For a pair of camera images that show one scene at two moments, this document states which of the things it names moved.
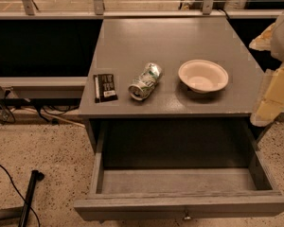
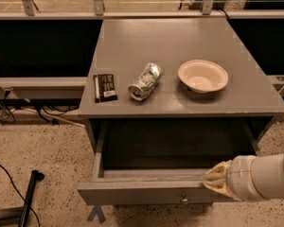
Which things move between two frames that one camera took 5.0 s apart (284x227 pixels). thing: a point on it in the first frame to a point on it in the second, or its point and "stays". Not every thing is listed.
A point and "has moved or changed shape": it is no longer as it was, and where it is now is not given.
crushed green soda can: [144, 82] stays
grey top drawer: [184, 191] has moved or changed shape
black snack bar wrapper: [104, 87] stays
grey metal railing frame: [76, 87] stays
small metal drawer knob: [186, 218] to [185, 199]
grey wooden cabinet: [174, 84] stays
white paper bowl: [204, 76] stays
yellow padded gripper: [283, 42] to [239, 178]
